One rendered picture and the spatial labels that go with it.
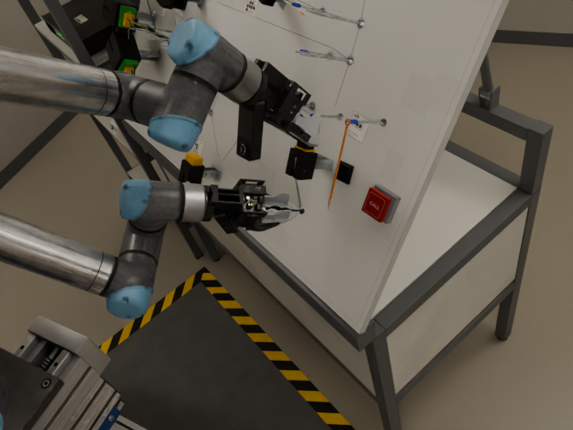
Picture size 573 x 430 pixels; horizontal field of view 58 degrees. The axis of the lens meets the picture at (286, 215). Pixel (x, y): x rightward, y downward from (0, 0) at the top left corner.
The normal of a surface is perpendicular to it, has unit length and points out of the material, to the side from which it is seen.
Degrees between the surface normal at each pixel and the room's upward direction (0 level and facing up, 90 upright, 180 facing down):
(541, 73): 0
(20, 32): 90
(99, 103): 107
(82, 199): 0
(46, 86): 94
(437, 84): 54
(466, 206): 0
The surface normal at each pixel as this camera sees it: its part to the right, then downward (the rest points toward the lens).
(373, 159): -0.74, 0.10
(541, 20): -0.44, 0.73
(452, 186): -0.22, -0.65
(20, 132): 0.87, 0.22
